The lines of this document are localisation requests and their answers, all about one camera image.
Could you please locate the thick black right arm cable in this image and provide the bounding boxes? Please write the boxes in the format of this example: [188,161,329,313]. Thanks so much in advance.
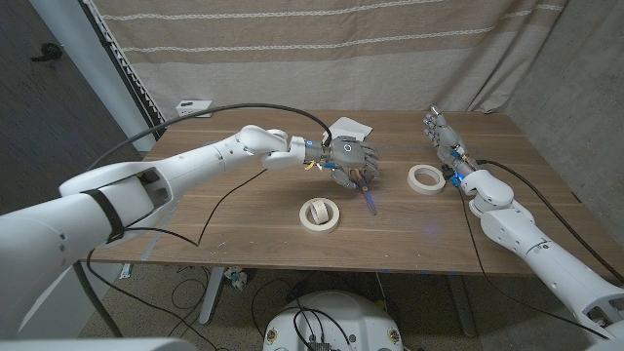
[475,159,624,285]

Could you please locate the black door handle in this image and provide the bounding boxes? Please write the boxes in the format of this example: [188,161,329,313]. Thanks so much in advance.
[30,42,63,63]

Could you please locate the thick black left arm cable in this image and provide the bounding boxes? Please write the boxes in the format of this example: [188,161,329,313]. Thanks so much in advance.
[72,102,334,338]

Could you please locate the small beige masking tape roll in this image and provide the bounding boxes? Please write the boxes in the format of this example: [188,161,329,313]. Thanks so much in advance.
[309,198,331,225]

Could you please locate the beige striped curtain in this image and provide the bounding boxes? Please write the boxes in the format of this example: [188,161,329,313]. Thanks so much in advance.
[92,0,569,123]

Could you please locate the white floor platform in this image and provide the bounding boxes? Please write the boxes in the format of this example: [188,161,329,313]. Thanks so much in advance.
[17,261,124,338]

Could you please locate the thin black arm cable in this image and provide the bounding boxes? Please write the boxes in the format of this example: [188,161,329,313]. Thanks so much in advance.
[124,168,269,248]
[455,186,611,340]

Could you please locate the black white zigzag rail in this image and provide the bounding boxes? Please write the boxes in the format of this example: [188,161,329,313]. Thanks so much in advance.
[80,0,171,140]

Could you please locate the black torso cable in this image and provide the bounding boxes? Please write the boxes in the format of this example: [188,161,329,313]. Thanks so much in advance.
[287,306,353,350]

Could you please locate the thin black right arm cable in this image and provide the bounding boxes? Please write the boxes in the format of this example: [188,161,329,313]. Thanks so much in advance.
[455,186,611,340]

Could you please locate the grey table leg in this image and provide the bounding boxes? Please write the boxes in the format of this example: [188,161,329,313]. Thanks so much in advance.
[447,275,477,338]

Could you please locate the orange grey handled scissors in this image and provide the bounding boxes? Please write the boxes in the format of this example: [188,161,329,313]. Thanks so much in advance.
[349,168,378,216]

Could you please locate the white door frame post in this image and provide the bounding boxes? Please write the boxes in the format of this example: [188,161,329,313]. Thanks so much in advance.
[28,0,158,153]

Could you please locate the white power strip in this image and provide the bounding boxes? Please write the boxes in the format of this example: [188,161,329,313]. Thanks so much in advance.
[175,99,214,119]

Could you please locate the white tissue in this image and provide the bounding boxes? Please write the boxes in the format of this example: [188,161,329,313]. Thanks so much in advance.
[323,116,373,145]

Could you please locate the medium beige masking tape roll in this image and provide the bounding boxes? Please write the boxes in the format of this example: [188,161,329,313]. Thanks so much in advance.
[407,164,447,196]

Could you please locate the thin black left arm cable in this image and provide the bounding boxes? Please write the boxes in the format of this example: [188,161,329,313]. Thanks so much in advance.
[124,168,269,248]

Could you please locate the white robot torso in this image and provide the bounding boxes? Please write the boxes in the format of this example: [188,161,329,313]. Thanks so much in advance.
[262,291,405,351]

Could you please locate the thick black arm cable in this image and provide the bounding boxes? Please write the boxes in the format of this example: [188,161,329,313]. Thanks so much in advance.
[72,102,334,338]
[475,159,624,285]

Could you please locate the large beige masking tape roll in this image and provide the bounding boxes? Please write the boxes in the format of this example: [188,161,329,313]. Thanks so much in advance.
[298,197,341,234]

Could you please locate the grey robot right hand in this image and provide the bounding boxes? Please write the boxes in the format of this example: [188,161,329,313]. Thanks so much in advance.
[422,104,479,178]

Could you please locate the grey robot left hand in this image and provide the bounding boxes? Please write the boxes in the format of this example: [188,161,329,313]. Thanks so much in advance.
[304,135,382,191]

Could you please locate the crumpled blue white wad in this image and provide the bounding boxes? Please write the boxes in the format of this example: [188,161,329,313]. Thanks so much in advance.
[224,266,249,292]

